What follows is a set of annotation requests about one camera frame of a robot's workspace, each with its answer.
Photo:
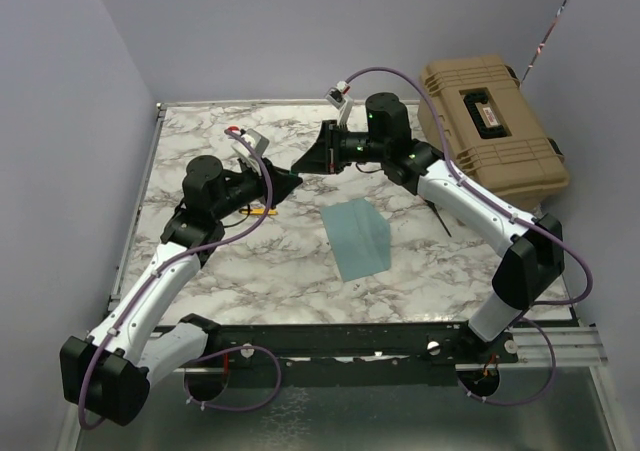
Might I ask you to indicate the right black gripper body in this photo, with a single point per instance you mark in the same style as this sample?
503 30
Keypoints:
337 150

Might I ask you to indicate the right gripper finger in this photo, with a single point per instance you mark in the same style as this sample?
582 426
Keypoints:
315 160
324 137

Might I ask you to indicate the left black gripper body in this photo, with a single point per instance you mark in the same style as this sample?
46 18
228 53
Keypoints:
260 187

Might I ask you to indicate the teal envelope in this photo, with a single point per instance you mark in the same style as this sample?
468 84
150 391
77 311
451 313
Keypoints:
360 238

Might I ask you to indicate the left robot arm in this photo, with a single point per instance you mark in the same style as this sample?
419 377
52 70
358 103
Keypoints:
110 373

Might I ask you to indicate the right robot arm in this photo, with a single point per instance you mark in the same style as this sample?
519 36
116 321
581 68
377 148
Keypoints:
531 257

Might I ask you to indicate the yellow utility knife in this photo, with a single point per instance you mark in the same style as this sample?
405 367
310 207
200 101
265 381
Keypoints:
258 211

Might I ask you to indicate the tan plastic tool case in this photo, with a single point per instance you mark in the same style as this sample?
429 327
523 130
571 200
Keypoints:
493 135

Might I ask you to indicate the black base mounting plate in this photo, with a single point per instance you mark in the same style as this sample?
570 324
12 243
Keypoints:
350 355

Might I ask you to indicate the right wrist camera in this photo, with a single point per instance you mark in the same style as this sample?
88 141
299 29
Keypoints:
338 97

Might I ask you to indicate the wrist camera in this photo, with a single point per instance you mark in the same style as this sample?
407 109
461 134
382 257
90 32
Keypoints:
250 146
338 97

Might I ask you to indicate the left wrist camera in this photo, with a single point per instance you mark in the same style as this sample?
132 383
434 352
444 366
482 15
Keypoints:
250 146

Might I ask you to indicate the orange handled screwdriver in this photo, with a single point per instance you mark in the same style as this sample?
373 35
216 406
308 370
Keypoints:
441 220

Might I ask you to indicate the aluminium rail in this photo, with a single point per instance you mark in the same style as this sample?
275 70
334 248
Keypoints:
537 346

